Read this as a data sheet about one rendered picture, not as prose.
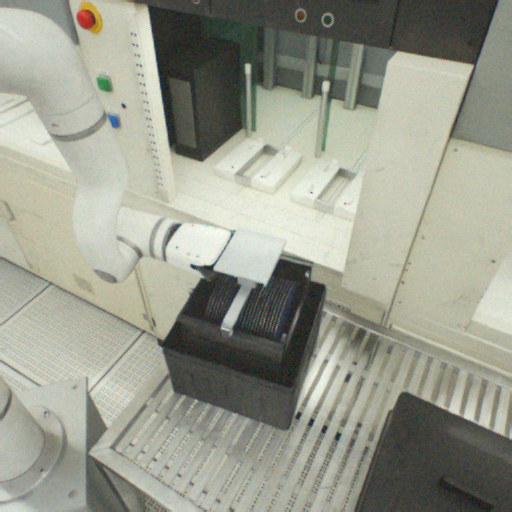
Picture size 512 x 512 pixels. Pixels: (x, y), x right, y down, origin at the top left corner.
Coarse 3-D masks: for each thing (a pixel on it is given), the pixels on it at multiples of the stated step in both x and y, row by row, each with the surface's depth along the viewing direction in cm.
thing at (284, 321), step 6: (294, 282) 90; (294, 288) 92; (288, 294) 86; (294, 294) 95; (288, 300) 88; (294, 300) 97; (288, 306) 90; (294, 306) 100; (282, 312) 84; (288, 312) 93; (282, 318) 86; (288, 318) 95; (282, 324) 88; (288, 324) 98; (276, 330) 83; (282, 330) 91; (288, 330) 100; (276, 336) 85
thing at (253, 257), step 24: (240, 240) 82; (264, 240) 82; (216, 264) 78; (240, 264) 78; (264, 264) 78; (288, 264) 93; (312, 264) 92; (240, 288) 84; (192, 312) 88; (192, 336) 86; (216, 336) 83; (240, 336) 79; (288, 336) 86; (216, 360) 88; (240, 360) 85; (264, 360) 82
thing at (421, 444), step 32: (416, 416) 84; (448, 416) 84; (384, 448) 80; (416, 448) 80; (448, 448) 80; (480, 448) 80; (384, 480) 76; (416, 480) 76; (448, 480) 73; (480, 480) 76
